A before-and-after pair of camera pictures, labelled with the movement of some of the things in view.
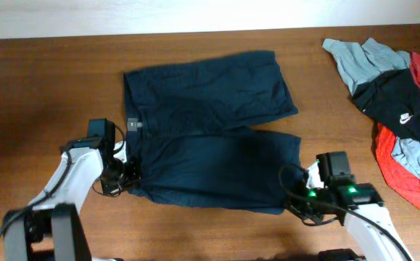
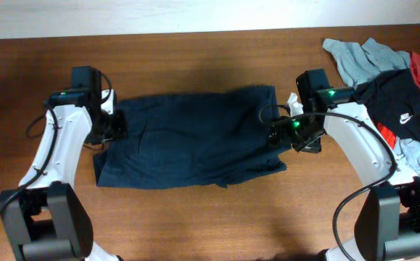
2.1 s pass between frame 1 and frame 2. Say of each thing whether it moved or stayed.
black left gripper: moved
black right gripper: moved
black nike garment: stayed
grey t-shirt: stayed
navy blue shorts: moved
